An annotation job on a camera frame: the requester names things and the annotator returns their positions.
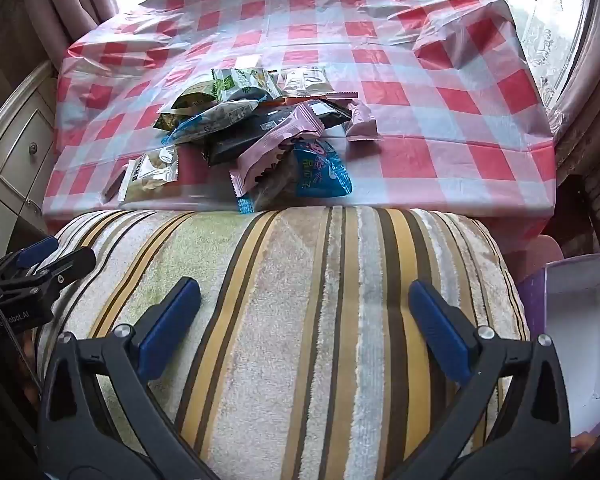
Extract dark green snack packet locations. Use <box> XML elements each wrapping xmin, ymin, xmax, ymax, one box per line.
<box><xmin>171</xmin><ymin>84</ymin><xmax>218</xmax><ymax>111</ymax></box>
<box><xmin>153</xmin><ymin>112</ymin><xmax>191</xmax><ymax>132</ymax></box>

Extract pink plastic object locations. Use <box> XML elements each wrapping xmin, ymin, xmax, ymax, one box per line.
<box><xmin>517</xmin><ymin>232</ymin><xmax>563</xmax><ymax>281</ymax></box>

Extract pinkish brown curtain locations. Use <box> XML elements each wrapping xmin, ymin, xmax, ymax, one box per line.
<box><xmin>0</xmin><ymin>0</ymin><xmax>121</xmax><ymax>86</ymax></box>

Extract red white checkered tablecloth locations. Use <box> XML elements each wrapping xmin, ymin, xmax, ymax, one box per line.
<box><xmin>41</xmin><ymin>0</ymin><xmax>558</xmax><ymax>256</ymax></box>

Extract white lace curtain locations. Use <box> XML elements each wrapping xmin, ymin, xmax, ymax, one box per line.
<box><xmin>440</xmin><ymin>0</ymin><xmax>596</xmax><ymax>111</ymax></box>

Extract striped plush blanket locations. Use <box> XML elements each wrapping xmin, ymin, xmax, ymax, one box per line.
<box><xmin>32</xmin><ymin>205</ymin><xmax>531</xmax><ymax>480</ymax></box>

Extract large blue puffed snack packet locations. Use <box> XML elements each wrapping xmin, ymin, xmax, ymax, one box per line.
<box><xmin>236</xmin><ymin>139</ymin><xmax>354</xmax><ymax>215</ymax></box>

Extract white box purple sides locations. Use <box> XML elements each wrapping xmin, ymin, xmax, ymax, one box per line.
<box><xmin>517</xmin><ymin>255</ymin><xmax>600</xmax><ymax>456</ymax></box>

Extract small blue puffed snack packet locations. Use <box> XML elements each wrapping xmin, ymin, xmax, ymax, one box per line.
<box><xmin>160</xmin><ymin>100</ymin><xmax>260</xmax><ymax>147</ymax></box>

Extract pinkish floral curtain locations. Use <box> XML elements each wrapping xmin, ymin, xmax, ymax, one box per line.
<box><xmin>545</xmin><ymin>0</ymin><xmax>600</xmax><ymax>221</ymax></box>

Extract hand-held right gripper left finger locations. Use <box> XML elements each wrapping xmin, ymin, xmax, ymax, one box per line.
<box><xmin>36</xmin><ymin>276</ymin><xmax>216</xmax><ymax>480</ymax></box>

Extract green white snack packet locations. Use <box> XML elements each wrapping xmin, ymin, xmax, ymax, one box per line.
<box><xmin>211</xmin><ymin>67</ymin><xmax>284</xmax><ymax>103</ymax></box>

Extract small black snack packet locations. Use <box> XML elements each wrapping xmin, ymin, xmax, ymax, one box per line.
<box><xmin>310</xmin><ymin>100</ymin><xmax>353</xmax><ymax>131</ymax></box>

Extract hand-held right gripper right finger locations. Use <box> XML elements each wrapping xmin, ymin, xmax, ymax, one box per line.
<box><xmin>390</xmin><ymin>280</ymin><xmax>573</xmax><ymax>480</ymax></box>

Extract cream dresser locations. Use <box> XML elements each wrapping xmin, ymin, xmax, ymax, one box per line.
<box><xmin>0</xmin><ymin>57</ymin><xmax>63</xmax><ymax>241</ymax></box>

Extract cream snack packet grey label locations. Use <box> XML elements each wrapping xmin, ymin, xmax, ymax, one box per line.
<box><xmin>116</xmin><ymin>145</ymin><xmax>180</xmax><ymax>203</ymax></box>

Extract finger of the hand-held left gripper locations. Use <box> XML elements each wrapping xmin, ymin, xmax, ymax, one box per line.
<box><xmin>0</xmin><ymin>237</ymin><xmax>61</xmax><ymax>286</ymax></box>
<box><xmin>0</xmin><ymin>246</ymin><xmax>97</xmax><ymax>307</ymax></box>

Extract pink snack packet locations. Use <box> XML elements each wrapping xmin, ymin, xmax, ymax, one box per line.
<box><xmin>229</xmin><ymin>101</ymin><xmax>326</xmax><ymax>200</ymax></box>
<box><xmin>344</xmin><ymin>100</ymin><xmax>385</xmax><ymax>142</ymax></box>

